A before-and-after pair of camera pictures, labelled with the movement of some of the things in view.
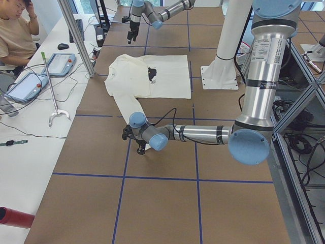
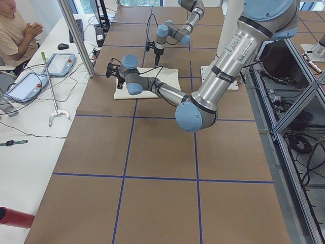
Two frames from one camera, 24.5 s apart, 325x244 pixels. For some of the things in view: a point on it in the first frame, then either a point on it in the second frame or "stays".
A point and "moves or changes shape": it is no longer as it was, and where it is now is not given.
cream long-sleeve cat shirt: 131,77 moves or changes shape
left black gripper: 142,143 -> 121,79
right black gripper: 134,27 -> 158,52
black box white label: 100,35 stays
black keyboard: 79,24 stays
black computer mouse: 63,46 stays
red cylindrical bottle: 14,218 stays
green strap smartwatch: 10,142 stays
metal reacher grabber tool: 57,112 stays
